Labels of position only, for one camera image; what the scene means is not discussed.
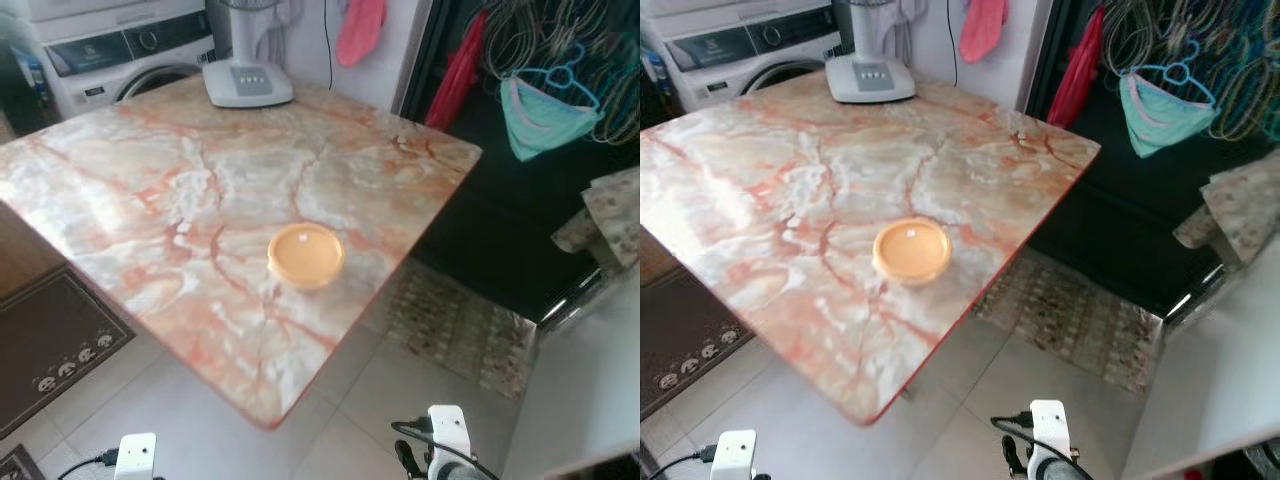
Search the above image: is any beige patterned cloth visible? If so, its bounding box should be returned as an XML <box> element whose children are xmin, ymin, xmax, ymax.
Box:
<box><xmin>1172</xmin><ymin>150</ymin><xmax>1280</xmax><ymax>266</ymax></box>
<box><xmin>552</xmin><ymin>165</ymin><xmax>641</xmax><ymax>269</ymax></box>

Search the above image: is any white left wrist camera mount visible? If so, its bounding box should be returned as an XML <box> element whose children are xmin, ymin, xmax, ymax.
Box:
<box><xmin>712</xmin><ymin>430</ymin><xmax>758</xmax><ymax>480</ymax></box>
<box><xmin>113</xmin><ymin>432</ymin><xmax>158</xmax><ymax>480</ymax></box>

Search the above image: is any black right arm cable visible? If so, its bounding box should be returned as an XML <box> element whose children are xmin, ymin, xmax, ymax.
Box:
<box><xmin>990</xmin><ymin>412</ymin><xmax>1096</xmax><ymax>480</ymax></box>
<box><xmin>390</xmin><ymin>418</ymin><xmax>501</xmax><ymax>480</ymax></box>

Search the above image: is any white stacked appliance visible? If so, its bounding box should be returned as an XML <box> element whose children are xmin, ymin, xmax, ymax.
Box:
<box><xmin>25</xmin><ymin>0</ymin><xmax>206</xmax><ymax>23</ymax></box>
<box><xmin>645</xmin><ymin>0</ymin><xmax>831</xmax><ymax>19</ymax></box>

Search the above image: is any red hanging cloth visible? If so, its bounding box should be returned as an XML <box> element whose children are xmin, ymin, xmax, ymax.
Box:
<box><xmin>425</xmin><ymin>12</ymin><xmax>488</xmax><ymax>133</ymax></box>
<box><xmin>1045</xmin><ymin>8</ymin><xmax>1106</xmax><ymax>129</ymax></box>

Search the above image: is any beige patterned floor rug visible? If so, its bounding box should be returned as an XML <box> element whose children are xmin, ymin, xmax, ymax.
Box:
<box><xmin>385</xmin><ymin>258</ymin><xmax>536</xmax><ymax>401</ymax></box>
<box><xmin>975</xmin><ymin>250</ymin><xmax>1166</xmax><ymax>393</ymax></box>

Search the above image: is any pink hanging cloth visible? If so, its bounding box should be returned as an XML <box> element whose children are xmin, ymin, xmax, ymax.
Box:
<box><xmin>958</xmin><ymin>0</ymin><xmax>1009</xmax><ymax>65</ymax></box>
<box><xmin>336</xmin><ymin>0</ymin><xmax>387</xmax><ymax>68</ymax></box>

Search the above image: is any round orange lidded container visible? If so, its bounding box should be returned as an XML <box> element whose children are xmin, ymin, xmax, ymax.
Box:
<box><xmin>872</xmin><ymin>216</ymin><xmax>953</xmax><ymax>287</ymax></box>
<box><xmin>267</xmin><ymin>222</ymin><xmax>346</xmax><ymax>292</ymax></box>

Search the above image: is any orange marble pattern table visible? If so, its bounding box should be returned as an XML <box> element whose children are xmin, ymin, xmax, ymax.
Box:
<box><xmin>640</xmin><ymin>70</ymin><xmax>1101</xmax><ymax>426</ymax></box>
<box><xmin>0</xmin><ymin>75</ymin><xmax>484</xmax><ymax>431</ymax></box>

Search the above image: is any blue plastic clothes hanger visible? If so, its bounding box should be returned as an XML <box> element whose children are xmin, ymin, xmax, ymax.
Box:
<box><xmin>1130</xmin><ymin>38</ymin><xmax>1219</xmax><ymax>109</ymax></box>
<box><xmin>515</xmin><ymin>42</ymin><xmax>601</xmax><ymax>111</ymax></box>

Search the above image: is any bundle of wire clothes hangers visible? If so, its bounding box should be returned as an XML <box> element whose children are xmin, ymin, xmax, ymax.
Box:
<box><xmin>1100</xmin><ymin>0</ymin><xmax>1280</xmax><ymax>141</ymax></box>
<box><xmin>480</xmin><ymin>0</ymin><xmax>641</xmax><ymax>146</ymax></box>

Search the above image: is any white counter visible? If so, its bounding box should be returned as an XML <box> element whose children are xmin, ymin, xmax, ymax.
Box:
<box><xmin>1120</xmin><ymin>255</ymin><xmax>1280</xmax><ymax>480</ymax></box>
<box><xmin>500</xmin><ymin>265</ymin><xmax>641</xmax><ymax>480</ymax></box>

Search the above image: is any teal underwear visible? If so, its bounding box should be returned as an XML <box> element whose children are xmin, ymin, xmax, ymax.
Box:
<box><xmin>500</xmin><ymin>75</ymin><xmax>603</xmax><ymax>163</ymax></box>
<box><xmin>1118</xmin><ymin>72</ymin><xmax>1219</xmax><ymax>159</ymax></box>

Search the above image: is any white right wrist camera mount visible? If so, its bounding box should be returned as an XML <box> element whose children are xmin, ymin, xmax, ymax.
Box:
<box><xmin>1028</xmin><ymin>400</ymin><xmax>1071</xmax><ymax>466</ymax></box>
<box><xmin>428</xmin><ymin>404</ymin><xmax>471</xmax><ymax>471</ymax></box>

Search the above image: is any white front-load washing machine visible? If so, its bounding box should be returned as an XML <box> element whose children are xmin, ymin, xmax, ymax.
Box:
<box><xmin>30</xmin><ymin>10</ymin><xmax>216</xmax><ymax>119</ymax></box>
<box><xmin>660</xmin><ymin>5</ymin><xmax>841</xmax><ymax>113</ymax></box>

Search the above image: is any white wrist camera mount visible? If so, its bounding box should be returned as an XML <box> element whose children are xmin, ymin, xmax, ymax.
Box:
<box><xmin>1028</xmin><ymin>400</ymin><xmax>1071</xmax><ymax>466</ymax></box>
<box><xmin>113</xmin><ymin>432</ymin><xmax>158</xmax><ymax>480</ymax></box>
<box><xmin>712</xmin><ymin>430</ymin><xmax>758</xmax><ymax>480</ymax></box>
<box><xmin>428</xmin><ymin>404</ymin><xmax>471</xmax><ymax>471</ymax></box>

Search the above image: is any brown paw print door mat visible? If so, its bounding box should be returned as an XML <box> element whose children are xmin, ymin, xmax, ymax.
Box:
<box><xmin>640</xmin><ymin>262</ymin><xmax>753</xmax><ymax>421</ymax></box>
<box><xmin>0</xmin><ymin>265</ymin><xmax>136</xmax><ymax>441</ymax></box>

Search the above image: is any white standing fan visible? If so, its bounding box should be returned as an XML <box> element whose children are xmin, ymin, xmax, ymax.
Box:
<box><xmin>202</xmin><ymin>0</ymin><xmax>295</xmax><ymax>109</ymax></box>
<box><xmin>826</xmin><ymin>0</ymin><xmax>918</xmax><ymax>105</ymax></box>

